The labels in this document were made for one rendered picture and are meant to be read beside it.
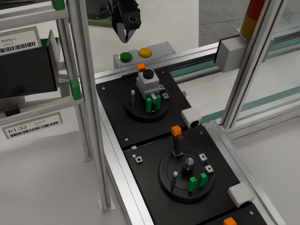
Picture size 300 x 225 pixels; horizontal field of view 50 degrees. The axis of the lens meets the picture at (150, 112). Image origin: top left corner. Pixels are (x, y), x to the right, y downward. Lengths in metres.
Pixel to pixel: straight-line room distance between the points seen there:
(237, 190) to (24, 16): 0.61
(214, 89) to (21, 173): 0.65
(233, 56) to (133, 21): 0.30
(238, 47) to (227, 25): 2.26
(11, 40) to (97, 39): 0.94
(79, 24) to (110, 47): 0.88
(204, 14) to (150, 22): 1.69
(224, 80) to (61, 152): 0.59
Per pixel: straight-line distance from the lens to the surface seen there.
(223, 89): 1.10
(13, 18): 0.40
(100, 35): 1.36
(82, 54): 0.45
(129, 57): 1.08
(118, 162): 0.85
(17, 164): 1.01
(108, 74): 1.04
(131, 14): 0.91
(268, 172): 1.02
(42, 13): 0.40
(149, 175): 0.81
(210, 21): 3.01
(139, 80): 0.87
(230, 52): 0.73
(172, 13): 1.49
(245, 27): 0.73
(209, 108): 1.03
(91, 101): 0.53
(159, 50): 1.13
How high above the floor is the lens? 1.69
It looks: 51 degrees down
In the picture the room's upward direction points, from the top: 4 degrees clockwise
